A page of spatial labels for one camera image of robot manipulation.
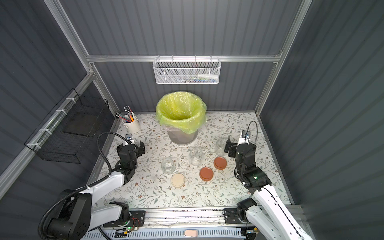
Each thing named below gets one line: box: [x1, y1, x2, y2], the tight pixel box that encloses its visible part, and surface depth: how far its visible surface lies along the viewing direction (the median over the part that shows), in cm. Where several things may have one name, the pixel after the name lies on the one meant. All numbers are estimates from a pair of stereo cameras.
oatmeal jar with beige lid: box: [161, 158, 175, 175], surface depth 93 cm
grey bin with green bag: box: [155, 91, 207, 145], surface depth 93 cm
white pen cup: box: [122, 114, 140, 133], surface depth 105 cm
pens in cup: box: [115, 105, 135, 123], surface depth 107 cm
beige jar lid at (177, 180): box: [171, 173, 185, 188], surface depth 87 cm
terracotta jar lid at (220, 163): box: [213, 156, 227, 170], surface depth 94 cm
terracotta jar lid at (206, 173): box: [199, 166, 214, 182], surface depth 90 cm
